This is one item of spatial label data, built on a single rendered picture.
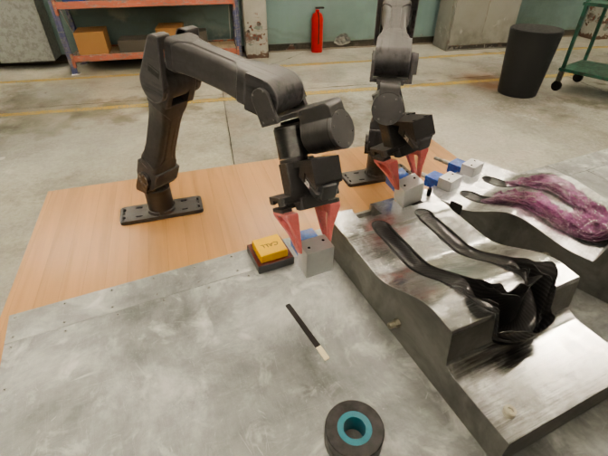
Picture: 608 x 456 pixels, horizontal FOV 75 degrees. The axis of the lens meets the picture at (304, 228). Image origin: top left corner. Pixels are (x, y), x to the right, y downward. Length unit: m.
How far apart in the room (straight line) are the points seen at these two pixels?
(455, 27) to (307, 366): 6.02
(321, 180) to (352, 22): 5.84
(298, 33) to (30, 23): 3.25
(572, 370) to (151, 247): 0.82
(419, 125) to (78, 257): 0.76
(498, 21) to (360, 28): 1.90
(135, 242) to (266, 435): 0.55
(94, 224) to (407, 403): 0.81
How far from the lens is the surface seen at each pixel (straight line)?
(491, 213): 0.96
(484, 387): 0.65
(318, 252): 0.64
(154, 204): 1.03
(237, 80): 0.64
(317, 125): 0.58
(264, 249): 0.84
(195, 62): 0.71
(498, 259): 0.78
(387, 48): 0.82
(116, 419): 0.70
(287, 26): 6.12
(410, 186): 0.87
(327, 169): 0.55
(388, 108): 0.75
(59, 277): 0.97
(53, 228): 1.13
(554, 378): 0.70
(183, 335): 0.76
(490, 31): 6.77
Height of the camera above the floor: 1.37
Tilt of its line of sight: 37 degrees down
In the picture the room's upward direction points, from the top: straight up
